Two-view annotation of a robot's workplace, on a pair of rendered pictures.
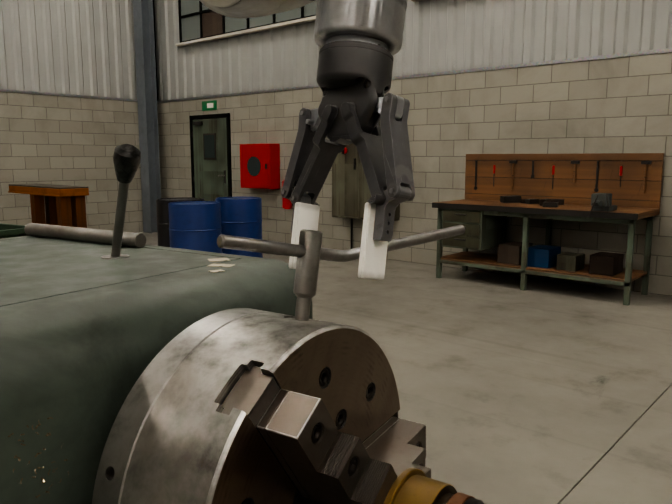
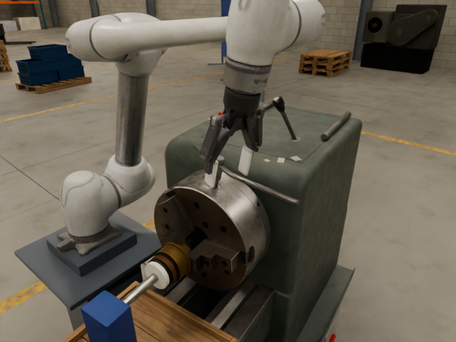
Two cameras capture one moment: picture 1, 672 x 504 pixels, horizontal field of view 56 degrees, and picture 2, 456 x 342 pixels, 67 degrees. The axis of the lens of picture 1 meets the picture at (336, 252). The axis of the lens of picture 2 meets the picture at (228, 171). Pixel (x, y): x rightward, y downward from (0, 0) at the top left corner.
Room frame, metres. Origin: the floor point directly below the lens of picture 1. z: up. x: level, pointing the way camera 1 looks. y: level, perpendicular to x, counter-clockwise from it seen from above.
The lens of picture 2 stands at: (0.62, -0.71, 1.66)
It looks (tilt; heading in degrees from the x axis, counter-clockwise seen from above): 27 degrees down; 90
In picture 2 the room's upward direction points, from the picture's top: straight up
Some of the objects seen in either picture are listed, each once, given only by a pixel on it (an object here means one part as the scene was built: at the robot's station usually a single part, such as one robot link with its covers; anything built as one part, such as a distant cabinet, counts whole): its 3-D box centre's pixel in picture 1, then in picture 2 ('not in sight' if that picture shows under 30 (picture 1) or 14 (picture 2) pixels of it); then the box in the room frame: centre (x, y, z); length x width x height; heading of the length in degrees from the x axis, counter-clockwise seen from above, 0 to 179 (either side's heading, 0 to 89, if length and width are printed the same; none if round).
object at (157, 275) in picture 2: not in sight; (138, 290); (0.42, -0.16, 1.08); 0.13 x 0.07 x 0.07; 57
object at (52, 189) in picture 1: (49, 220); not in sight; (8.84, 4.06, 0.50); 1.61 x 0.44 x 1.00; 49
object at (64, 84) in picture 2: not in sight; (51, 66); (-2.99, 6.48, 0.39); 1.20 x 0.80 x 0.79; 57
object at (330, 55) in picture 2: not in sight; (325, 62); (3.03, 8.05, 0.22); 1.25 x 0.86 x 0.44; 52
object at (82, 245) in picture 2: not in sight; (85, 233); (0.06, 0.38, 0.83); 0.22 x 0.18 x 0.06; 51
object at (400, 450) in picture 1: (393, 457); (219, 256); (0.60, -0.06, 1.09); 0.12 x 0.11 x 0.05; 147
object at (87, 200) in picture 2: not in sight; (85, 199); (0.08, 0.40, 0.97); 0.18 x 0.16 x 0.22; 52
